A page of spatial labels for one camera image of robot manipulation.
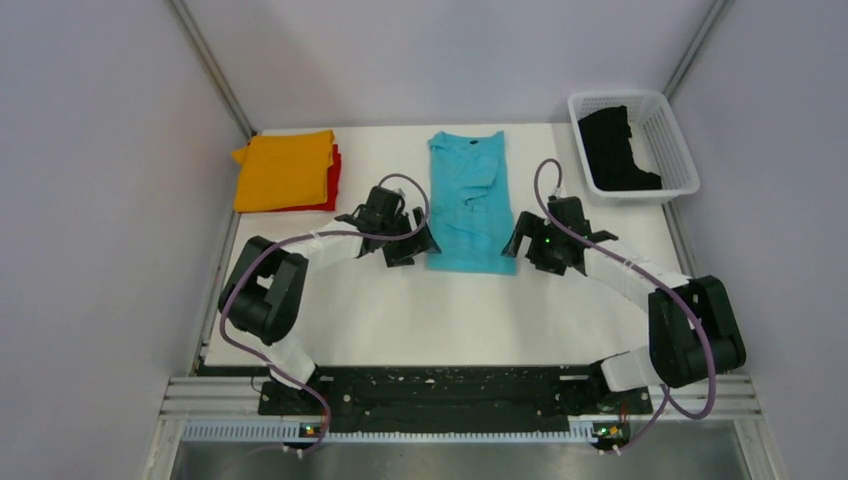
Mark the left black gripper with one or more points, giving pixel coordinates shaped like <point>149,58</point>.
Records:
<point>402,255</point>

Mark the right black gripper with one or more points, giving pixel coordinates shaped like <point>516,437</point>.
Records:
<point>534,226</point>

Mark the cyan t shirt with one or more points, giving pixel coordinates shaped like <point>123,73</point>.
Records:
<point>471,216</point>

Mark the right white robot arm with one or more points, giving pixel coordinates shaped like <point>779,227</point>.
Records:
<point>692,330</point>

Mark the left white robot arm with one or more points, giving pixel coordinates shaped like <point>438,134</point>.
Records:
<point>259,303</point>

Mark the folded red t shirt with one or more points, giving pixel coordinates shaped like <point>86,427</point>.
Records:
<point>333,178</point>

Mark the folded orange t shirt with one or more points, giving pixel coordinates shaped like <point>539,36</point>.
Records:
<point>283,171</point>

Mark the black t shirt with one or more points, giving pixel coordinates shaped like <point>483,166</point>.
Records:
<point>606,135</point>

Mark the white plastic basket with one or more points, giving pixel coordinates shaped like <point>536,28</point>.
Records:
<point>657,142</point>

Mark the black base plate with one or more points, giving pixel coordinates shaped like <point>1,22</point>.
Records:
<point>441,400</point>

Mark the white slotted cable duct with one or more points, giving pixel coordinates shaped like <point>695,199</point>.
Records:
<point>294,430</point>

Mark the aluminium frame rail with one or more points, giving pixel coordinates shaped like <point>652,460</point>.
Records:
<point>225,397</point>

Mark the left aluminium corner post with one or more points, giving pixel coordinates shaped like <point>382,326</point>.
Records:
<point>205,56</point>

